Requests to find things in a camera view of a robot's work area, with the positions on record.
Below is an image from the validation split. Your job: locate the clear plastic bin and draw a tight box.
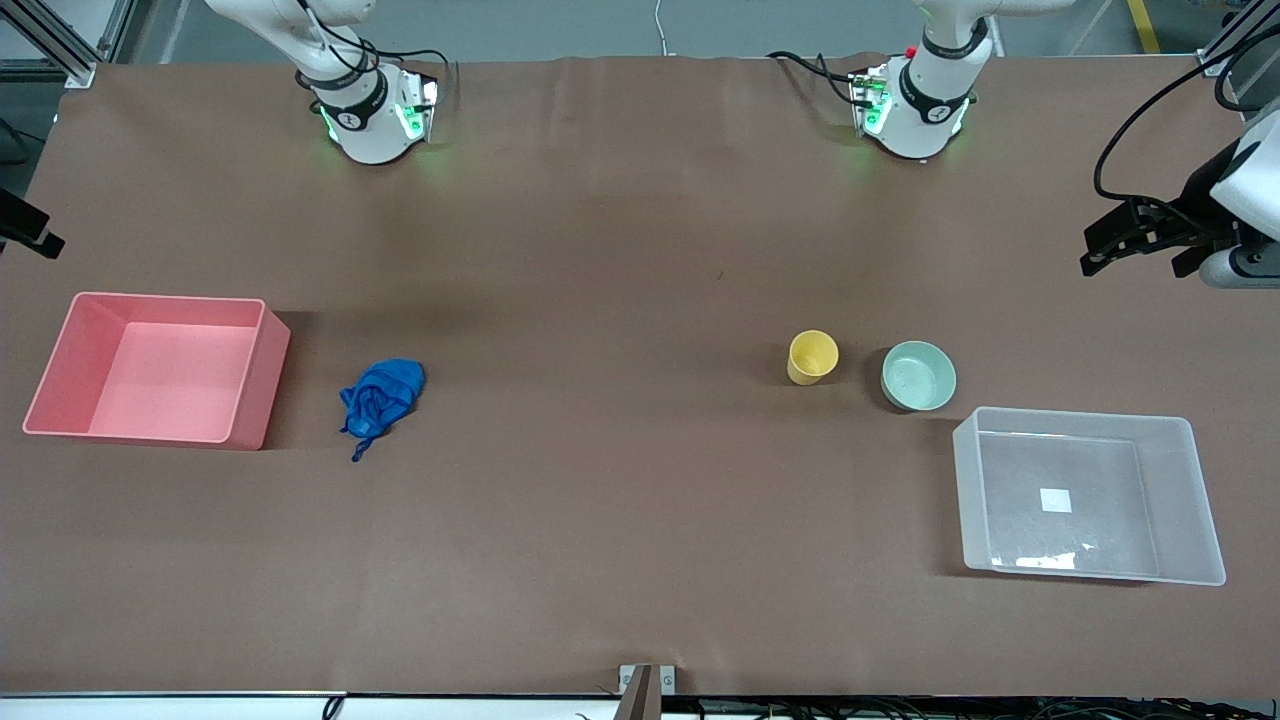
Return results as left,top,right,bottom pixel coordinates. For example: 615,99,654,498
952,406,1227,587

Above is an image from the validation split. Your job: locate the aluminium frame profile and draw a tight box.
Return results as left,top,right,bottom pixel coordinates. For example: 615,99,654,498
0,0,131,86
1200,0,1280,79

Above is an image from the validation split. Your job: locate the black left arm base cable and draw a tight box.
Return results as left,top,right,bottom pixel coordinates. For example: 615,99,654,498
768,50,863,107

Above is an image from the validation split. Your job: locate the brown table cover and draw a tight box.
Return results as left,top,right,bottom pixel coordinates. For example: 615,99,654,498
0,55,1280,698

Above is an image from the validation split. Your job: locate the yellow cup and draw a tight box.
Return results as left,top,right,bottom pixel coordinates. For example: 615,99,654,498
787,330,840,386

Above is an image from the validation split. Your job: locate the blue cloth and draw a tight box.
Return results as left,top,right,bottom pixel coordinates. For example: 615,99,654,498
339,358,427,463

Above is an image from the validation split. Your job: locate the metal bracket with post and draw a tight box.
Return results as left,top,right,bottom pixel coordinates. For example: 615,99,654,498
618,664,677,720

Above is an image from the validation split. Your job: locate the pink plastic bin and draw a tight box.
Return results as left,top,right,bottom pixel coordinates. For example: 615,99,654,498
22,292,292,451

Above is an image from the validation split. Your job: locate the mint green bowl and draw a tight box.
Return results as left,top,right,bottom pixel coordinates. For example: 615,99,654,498
881,341,958,412

